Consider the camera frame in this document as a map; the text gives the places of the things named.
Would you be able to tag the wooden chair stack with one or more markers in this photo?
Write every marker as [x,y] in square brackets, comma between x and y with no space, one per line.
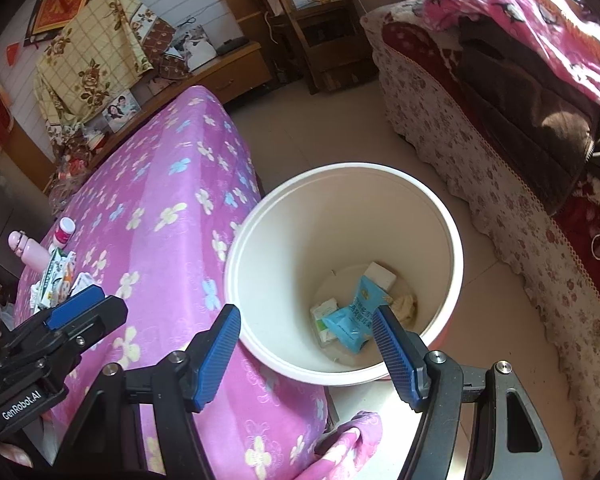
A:
[324,38]

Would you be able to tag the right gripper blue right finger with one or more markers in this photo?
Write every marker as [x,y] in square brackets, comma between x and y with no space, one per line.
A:
[404,355]

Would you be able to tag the light blue snack bag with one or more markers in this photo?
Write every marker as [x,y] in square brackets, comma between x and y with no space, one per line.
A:
[352,325]

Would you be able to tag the framed couple photo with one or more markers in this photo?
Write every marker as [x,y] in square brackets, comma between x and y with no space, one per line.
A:
[121,110]

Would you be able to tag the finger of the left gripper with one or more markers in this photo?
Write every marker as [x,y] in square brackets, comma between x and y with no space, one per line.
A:
[90,319]
[74,307]

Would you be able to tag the green white milk carton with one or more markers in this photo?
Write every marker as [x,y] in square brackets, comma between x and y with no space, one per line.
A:
[54,287]

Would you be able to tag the white tissue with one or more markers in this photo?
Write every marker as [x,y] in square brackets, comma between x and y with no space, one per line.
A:
[82,281]

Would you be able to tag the white pink yogurt bottle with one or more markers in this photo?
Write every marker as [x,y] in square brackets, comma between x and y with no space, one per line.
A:
[63,231]

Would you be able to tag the white plastic trash bin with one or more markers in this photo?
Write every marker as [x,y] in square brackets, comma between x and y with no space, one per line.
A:
[311,240]

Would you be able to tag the wooden tv cabinet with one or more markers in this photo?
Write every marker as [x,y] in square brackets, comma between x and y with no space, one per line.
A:
[226,77]

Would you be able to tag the white foam block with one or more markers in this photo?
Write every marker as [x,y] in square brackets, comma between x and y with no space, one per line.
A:
[380,276]

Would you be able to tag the pink thermos bottle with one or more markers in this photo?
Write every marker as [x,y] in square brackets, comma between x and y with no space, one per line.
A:
[31,252]

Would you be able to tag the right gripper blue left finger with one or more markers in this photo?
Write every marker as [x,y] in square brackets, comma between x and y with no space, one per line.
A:
[209,353]

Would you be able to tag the floral covered sofa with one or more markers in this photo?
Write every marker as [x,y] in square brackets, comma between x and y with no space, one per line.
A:
[551,252]

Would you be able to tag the yellow floral cloth cover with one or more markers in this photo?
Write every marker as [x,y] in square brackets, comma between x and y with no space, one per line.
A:
[101,52]

